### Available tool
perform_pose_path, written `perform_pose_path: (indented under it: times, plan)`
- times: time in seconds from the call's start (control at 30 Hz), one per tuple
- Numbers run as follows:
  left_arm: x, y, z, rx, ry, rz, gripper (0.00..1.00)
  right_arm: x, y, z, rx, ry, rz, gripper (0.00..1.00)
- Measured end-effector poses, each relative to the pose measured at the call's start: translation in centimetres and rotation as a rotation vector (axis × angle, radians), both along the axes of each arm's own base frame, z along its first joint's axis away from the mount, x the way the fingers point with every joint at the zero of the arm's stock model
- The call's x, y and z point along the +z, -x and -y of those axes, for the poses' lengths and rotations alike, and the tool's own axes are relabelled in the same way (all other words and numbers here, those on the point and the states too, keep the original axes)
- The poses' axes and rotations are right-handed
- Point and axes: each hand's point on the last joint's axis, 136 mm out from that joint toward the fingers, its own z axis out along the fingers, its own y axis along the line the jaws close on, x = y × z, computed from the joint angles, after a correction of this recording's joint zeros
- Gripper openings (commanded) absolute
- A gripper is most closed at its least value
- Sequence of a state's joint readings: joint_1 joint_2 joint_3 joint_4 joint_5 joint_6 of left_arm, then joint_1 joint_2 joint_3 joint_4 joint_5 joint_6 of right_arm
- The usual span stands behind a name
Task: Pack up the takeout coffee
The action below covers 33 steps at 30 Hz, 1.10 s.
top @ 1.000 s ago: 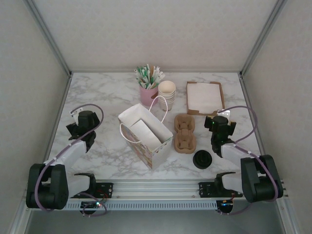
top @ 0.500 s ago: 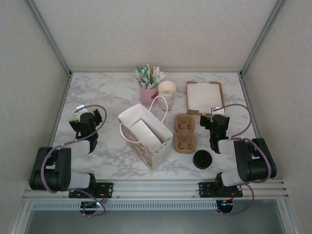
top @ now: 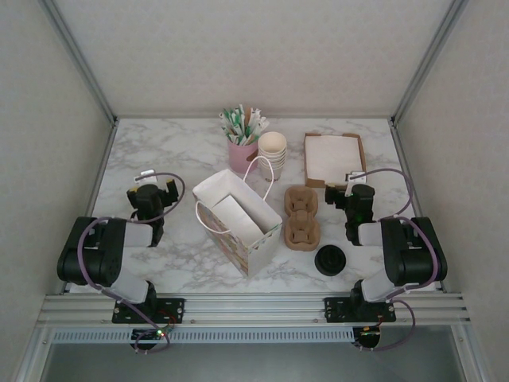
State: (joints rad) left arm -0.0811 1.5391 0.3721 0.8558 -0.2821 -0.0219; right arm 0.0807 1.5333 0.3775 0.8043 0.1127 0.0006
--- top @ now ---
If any white patterned paper gift bag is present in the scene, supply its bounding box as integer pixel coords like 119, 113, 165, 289
192, 155, 284, 279

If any brown cardboard napkin tray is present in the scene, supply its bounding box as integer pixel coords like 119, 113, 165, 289
303, 131, 367, 189

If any white paper napkin stack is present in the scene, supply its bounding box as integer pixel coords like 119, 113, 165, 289
306, 134, 363, 180

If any brown pulp cup carrier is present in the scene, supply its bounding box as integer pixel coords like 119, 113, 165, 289
283, 185, 321, 253

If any black round cup lid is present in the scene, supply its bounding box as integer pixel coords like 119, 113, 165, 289
313, 244, 348, 278

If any pink paper cup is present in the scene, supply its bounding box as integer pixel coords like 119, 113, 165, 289
227, 137, 260, 175

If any white paper cup stack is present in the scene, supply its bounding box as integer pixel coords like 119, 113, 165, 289
257, 131, 288, 183

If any left table edge rail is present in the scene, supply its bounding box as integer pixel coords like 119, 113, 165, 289
89, 118, 120, 218

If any table edge rail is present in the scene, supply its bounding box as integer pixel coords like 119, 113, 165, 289
89, 118, 120, 218
389, 121, 446, 294

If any right table edge rail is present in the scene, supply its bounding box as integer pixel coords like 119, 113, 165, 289
389, 121, 446, 294

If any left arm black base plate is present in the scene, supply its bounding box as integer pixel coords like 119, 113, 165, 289
112, 297, 187, 324

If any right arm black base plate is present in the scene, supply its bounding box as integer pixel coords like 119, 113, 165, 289
324, 296, 398, 324

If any aluminium mounting rail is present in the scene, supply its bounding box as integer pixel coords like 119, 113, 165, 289
39, 292, 472, 324

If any left aluminium frame post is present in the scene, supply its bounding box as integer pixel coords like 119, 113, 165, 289
43, 0, 120, 124

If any aluminium frame post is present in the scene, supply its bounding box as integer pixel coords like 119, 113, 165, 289
389, 0, 472, 127
43, 0, 120, 124

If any right aluminium frame post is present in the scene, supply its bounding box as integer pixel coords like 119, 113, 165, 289
389, 0, 472, 127

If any grey slotted cable duct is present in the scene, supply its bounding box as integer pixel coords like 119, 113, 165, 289
51, 329, 356, 344

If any right lower aluminium post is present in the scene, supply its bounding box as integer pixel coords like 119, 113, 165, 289
451, 322, 482, 382

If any left lower aluminium post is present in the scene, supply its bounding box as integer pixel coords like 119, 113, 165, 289
15, 325, 55, 382

